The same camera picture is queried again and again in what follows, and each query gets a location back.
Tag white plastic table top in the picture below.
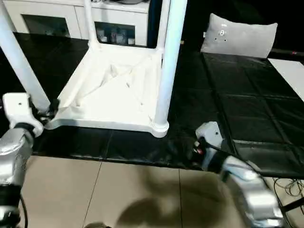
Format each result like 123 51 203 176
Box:
44 44 170 138

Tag white plastic table leg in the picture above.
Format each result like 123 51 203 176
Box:
153 0 189 127
83 0 102 51
155 0 171 52
0 0 51 112

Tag black work mat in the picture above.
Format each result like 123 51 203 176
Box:
0 32 304 179

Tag white cabinet with glass doors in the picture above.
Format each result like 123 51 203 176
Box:
4 0 151 47

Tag light grey pillow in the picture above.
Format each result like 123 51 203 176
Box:
200 13 278 58

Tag white flat board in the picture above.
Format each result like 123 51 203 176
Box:
267 57 304 101

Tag black sofa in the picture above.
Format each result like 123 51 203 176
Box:
147 0 304 59

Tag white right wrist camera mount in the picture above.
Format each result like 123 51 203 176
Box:
195 121 223 171

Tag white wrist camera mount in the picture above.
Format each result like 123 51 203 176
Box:
2 92 45 138
195 121 223 171

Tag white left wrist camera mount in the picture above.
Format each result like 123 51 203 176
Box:
2 92 45 138

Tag thin grey floor wires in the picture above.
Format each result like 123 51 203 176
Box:
273 177 304 198

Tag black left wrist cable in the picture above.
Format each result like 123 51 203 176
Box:
20 197 29 228

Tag black table frame leg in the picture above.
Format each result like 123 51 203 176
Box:
280 198 304 212

